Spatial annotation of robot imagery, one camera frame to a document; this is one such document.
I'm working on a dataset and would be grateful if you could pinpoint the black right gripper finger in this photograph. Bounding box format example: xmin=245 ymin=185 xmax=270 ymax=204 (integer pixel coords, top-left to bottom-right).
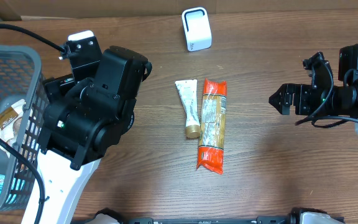
xmin=268 ymin=83 xmax=294 ymax=106
xmin=274 ymin=105 xmax=291 ymax=115

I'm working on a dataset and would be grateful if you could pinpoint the orange pasta package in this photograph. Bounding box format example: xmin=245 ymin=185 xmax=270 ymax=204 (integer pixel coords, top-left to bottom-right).
xmin=196 ymin=79 xmax=227 ymax=174

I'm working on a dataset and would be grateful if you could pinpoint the white tube with gold cap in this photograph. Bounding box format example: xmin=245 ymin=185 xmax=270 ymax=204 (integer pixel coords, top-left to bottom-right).
xmin=175 ymin=80 xmax=201 ymax=139

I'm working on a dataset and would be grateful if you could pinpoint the brown snack pouch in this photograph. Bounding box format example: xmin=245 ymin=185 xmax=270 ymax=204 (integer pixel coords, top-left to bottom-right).
xmin=0 ymin=99 xmax=25 ymax=146

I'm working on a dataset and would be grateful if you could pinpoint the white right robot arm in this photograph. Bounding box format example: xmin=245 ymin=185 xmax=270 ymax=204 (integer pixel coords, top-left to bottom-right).
xmin=268 ymin=44 xmax=358 ymax=135

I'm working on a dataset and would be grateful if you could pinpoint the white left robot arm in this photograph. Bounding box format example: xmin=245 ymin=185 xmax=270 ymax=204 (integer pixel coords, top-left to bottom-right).
xmin=22 ymin=44 xmax=152 ymax=223

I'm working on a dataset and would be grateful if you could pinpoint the white barcode scanner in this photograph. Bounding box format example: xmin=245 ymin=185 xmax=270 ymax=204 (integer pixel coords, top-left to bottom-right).
xmin=181 ymin=7 xmax=212 ymax=52

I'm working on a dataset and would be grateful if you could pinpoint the grey plastic shopping basket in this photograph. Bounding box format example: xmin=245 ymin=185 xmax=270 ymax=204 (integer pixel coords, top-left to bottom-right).
xmin=0 ymin=45 xmax=48 ymax=212

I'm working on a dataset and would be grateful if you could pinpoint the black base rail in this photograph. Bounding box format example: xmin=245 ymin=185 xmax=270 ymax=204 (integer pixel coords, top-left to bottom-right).
xmin=82 ymin=207 xmax=345 ymax=224

